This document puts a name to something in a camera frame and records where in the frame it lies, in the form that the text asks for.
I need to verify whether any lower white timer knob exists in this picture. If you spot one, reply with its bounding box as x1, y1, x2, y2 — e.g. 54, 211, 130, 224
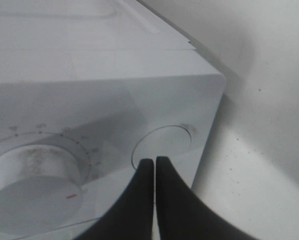
0, 144, 83, 236

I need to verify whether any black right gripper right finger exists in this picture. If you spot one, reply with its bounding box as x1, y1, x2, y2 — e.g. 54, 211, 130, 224
156, 156, 254, 240

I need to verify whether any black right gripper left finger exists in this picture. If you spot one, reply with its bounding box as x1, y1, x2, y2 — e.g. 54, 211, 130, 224
76, 159, 154, 240

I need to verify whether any white microwave oven body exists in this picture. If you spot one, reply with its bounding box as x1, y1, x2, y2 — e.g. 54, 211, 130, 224
0, 0, 225, 240

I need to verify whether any round door release button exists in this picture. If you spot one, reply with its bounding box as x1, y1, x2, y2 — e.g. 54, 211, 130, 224
131, 124, 192, 169

